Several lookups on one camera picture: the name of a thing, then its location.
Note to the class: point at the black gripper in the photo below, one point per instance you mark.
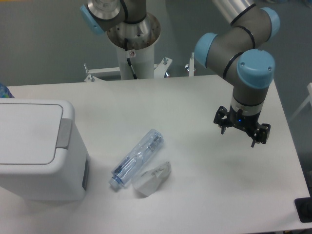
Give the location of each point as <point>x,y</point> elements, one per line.
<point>248,124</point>

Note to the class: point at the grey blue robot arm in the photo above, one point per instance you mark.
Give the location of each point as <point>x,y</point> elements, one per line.
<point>234,56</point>

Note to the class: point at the white trash can body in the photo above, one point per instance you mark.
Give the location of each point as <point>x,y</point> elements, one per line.
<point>65,178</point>

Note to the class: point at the white trash can lid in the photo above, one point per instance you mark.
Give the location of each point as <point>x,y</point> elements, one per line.
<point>30,133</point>

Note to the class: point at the black clamp at table edge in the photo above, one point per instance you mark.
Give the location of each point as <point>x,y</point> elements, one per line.
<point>304,209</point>

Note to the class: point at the crumpled clear plastic bag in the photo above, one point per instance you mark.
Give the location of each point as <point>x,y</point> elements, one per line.
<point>149,181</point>

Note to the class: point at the clear plastic water bottle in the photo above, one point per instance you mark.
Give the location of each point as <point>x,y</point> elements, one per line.
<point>132,163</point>

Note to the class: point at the blue patterned object left edge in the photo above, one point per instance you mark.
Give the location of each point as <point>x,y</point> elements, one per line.
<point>5,92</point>

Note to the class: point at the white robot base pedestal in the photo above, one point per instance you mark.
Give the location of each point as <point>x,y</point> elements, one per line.
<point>135,47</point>

